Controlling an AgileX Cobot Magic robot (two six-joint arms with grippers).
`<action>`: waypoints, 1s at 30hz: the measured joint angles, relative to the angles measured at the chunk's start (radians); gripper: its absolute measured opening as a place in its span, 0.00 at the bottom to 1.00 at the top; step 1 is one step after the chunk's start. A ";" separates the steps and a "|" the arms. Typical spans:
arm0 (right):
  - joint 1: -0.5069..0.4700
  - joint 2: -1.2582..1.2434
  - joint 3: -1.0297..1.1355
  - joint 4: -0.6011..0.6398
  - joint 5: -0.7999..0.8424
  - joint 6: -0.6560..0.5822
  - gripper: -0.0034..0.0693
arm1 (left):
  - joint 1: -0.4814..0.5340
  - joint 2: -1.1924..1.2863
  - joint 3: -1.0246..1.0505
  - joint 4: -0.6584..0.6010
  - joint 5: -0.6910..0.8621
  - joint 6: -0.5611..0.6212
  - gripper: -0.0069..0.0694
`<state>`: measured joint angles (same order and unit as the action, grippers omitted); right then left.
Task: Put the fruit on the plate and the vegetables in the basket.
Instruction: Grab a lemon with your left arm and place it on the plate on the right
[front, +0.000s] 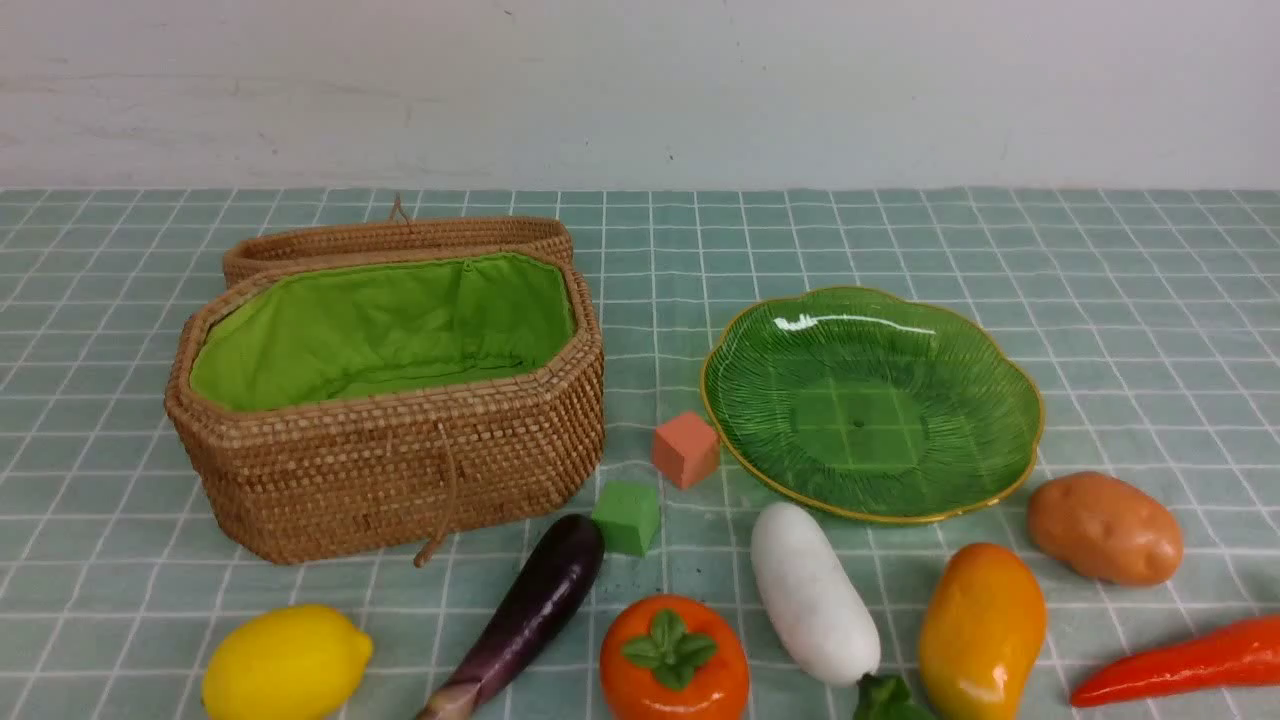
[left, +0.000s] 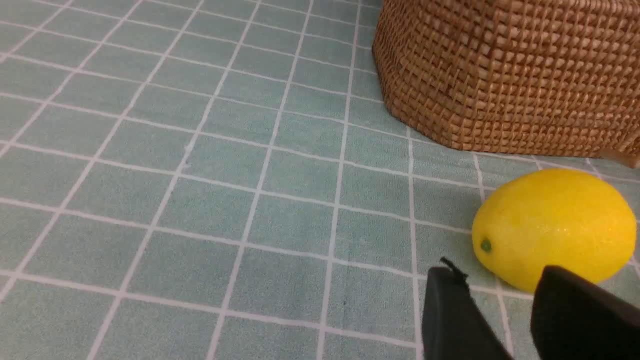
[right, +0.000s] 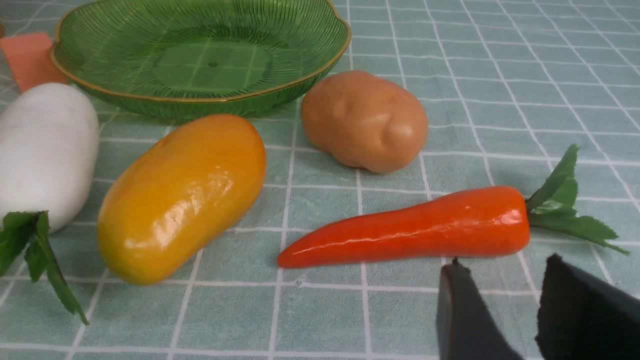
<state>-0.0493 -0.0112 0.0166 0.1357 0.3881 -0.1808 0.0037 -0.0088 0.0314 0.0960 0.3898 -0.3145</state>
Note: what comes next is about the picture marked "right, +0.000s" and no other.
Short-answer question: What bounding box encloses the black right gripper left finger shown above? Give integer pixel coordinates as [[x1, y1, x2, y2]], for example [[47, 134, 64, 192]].
[[436, 258, 522, 360]]

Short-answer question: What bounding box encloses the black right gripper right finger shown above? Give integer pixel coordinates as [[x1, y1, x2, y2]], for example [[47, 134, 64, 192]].
[[535, 253, 640, 360]]

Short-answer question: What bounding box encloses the orange toy carrot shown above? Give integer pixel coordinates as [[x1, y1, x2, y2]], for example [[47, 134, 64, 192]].
[[276, 144, 630, 269]]

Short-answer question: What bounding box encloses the brown toy potato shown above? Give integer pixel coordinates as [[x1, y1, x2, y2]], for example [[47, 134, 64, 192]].
[[301, 70, 429, 174]]

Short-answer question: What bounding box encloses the yellow orange toy mango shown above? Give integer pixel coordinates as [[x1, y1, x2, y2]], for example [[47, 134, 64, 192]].
[[96, 114, 267, 286]]

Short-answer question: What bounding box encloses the white toy radish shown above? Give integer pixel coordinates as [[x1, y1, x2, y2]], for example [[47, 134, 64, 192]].
[[0, 83, 99, 325]]

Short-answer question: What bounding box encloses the green glass plate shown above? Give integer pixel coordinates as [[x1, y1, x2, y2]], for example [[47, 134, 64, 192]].
[[50, 0, 352, 120]]

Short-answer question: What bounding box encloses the salmon foam cube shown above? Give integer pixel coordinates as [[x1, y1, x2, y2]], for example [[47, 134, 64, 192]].
[[0, 32, 67, 93]]

